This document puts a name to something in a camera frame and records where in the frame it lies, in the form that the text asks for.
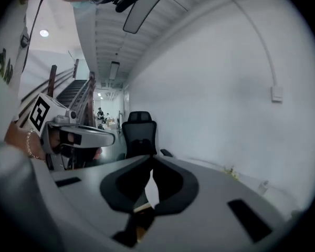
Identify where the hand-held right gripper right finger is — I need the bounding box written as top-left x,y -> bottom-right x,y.
136,155 -> 295,252

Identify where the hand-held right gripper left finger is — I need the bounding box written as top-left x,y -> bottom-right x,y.
31,155 -> 156,252

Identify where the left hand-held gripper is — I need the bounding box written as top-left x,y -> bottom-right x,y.
28,92 -> 116,172

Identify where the person's left forearm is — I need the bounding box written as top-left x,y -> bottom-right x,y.
4,121 -> 47,162

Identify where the person's left hand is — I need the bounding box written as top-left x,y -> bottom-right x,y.
76,147 -> 103,168

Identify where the black office chair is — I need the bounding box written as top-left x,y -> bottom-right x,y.
117,111 -> 174,161

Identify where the white flower sprig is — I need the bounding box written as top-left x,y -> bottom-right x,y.
223,165 -> 239,181

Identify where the small clear cup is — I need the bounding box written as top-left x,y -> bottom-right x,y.
257,181 -> 270,195

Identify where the long ceiling lamp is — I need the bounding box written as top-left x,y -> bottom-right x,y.
109,61 -> 120,81

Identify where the person's white printed shirt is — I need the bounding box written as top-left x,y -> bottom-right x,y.
0,0 -> 48,146

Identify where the oval ceiling light panel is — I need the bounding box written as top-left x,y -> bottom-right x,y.
123,0 -> 178,34

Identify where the blue face mask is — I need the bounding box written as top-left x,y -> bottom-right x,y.
69,0 -> 98,10

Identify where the beaded bracelet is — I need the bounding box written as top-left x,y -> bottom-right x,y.
25,128 -> 41,159

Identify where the white wall switch box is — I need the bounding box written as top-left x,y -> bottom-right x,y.
270,86 -> 284,103

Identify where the white wall conduit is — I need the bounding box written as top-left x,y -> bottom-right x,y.
225,0 -> 279,88

